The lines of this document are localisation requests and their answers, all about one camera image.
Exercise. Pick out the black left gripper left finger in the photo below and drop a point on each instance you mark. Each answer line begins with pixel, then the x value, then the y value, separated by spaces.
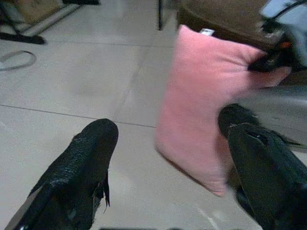
pixel 79 163

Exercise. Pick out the black stand base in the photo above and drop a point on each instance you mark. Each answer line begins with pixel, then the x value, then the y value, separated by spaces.
pixel 24 38

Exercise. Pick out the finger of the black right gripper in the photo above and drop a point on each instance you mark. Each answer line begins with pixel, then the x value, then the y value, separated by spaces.
pixel 262 64

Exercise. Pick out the wooden furniture with grey frame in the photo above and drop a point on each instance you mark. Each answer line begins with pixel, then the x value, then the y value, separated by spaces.
pixel 36 12

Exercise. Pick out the brown sofa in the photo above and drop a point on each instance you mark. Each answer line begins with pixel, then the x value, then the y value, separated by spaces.
pixel 230 16

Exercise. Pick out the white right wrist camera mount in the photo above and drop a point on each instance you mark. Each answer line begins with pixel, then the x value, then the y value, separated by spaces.
pixel 285 12

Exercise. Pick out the pink pillow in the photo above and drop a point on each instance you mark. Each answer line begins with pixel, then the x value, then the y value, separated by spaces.
pixel 199 100

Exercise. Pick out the black furniture leg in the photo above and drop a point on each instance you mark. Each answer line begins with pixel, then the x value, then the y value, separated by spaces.
pixel 160 14

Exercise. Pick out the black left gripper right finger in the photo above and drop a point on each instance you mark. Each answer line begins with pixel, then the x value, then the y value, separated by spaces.
pixel 268 172

